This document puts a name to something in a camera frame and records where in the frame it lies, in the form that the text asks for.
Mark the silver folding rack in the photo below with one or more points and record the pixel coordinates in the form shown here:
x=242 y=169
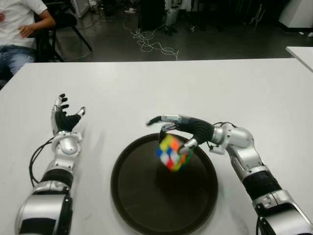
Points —
x=258 y=14

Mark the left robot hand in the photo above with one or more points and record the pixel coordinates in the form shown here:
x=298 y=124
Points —
x=64 y=121

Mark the black chair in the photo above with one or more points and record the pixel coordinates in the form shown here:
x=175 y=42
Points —
x=66 y=20

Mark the dark round plate tray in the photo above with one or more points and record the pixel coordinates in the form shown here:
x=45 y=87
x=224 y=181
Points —
x=146 y=195

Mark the multicoloured Rubik's cube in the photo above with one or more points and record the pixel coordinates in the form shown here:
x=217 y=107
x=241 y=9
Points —
x=171 y=151

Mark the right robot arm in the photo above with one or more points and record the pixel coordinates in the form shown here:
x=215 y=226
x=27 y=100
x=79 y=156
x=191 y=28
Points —
x=242 y=139

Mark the seated person white shirt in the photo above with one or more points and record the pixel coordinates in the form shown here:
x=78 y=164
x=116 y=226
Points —
x=19 y=14

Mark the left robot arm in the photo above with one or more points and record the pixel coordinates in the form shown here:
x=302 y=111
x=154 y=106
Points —
x=67 y=147

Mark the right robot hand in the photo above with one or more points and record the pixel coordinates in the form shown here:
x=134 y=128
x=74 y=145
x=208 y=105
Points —
x=198 y=129

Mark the black cabinet box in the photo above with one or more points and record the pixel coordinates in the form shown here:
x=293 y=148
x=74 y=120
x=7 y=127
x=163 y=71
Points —
x=151 y=14

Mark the white framed glass cabinet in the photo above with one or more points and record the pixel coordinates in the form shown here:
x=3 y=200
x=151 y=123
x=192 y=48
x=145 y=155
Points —
x=80 y=7

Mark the white power strip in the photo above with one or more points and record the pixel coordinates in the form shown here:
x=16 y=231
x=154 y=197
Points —
x=130 y=10

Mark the white side table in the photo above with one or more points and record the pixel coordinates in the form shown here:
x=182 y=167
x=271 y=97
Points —
x=303 y=54

